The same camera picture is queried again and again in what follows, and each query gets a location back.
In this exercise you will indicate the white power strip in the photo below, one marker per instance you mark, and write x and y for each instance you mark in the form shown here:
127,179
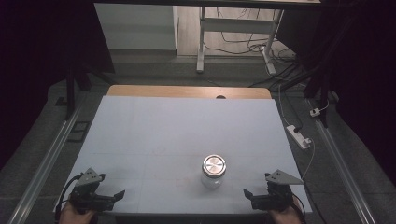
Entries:
298,136

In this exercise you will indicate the person's left hand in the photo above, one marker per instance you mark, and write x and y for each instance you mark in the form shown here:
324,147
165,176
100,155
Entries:
72,216

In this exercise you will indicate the white desk frame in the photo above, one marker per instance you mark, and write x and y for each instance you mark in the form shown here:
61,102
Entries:
236,25

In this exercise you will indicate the black floor plate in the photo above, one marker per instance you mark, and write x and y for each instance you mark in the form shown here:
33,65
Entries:
79,131

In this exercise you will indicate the wooden table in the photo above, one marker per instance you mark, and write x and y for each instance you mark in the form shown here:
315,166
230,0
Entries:
174,91

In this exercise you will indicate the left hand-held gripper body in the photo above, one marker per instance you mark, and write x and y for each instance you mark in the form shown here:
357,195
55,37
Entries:
87,194

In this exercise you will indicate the person's right hand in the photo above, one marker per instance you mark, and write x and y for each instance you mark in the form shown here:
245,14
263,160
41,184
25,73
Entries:
285,217

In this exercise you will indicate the small white adapter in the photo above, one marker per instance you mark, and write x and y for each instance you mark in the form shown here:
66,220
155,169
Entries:
315,112

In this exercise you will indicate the dark curtain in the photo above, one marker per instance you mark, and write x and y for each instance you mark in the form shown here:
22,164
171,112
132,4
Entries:
361,71
40,46

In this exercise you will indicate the black stand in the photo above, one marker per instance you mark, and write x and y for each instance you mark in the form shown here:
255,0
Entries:
322,84
71,90

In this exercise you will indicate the white table mat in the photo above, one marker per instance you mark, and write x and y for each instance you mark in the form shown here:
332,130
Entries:
174,133

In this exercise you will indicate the metal floor rail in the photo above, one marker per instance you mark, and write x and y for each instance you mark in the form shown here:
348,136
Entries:
341,169
43,169

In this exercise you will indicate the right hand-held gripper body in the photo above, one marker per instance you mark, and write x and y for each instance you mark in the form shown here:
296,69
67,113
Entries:
278,193

